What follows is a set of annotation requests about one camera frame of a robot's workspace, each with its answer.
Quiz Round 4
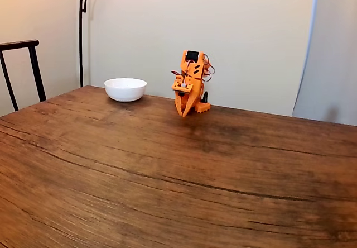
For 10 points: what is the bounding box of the white bowl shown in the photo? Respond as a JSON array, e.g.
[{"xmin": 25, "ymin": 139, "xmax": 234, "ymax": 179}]
[{"xmin": 104, "ymin": 77, "xmax": 148, "ymax": 103}]

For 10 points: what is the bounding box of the black floor lamp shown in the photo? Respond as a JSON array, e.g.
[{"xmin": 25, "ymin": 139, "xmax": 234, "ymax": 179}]
[{"xmin": 79, "ymin": 0, "xmax": 123, "ymax": 88}]

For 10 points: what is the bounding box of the pale curtain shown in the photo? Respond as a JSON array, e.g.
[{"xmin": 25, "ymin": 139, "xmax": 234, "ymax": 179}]
[{"xmin": 291, "ymin": 0, "xmax": 357, "ymax": 127}]

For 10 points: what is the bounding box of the black chair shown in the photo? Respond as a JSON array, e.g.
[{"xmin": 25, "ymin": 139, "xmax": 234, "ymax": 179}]
[{"xmin": 0, "ymin": 39, "xmax": 47, "ymax": 112}]

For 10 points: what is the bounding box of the orange gripper camera mount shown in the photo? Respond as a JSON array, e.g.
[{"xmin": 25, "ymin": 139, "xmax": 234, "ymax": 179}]
[{"xmin": 171, "ymin": 76, "xmax": 195, "ymax": 97}]

